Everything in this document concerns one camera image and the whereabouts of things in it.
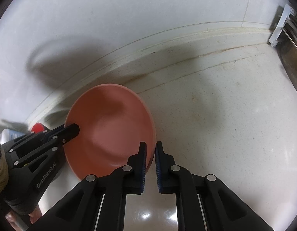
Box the pink bowl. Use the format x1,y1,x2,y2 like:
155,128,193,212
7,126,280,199
64,83,156,180

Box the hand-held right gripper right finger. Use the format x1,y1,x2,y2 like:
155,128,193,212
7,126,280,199
155,141,274,231

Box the large steel pot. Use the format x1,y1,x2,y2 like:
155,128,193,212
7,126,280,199
278,14,297,94

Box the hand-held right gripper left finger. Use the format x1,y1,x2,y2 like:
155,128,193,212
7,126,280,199
27,141,147,231

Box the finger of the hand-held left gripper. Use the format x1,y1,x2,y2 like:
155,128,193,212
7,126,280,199
8,123,80,155
13,144,60,167

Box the grey corner shelf rack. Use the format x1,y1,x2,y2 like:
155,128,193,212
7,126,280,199
269,3,297,48

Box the white bottle with blue label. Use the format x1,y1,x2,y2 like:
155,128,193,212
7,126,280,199
0,129,24,145

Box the person's left hand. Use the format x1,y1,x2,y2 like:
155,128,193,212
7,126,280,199
5,203,43,231

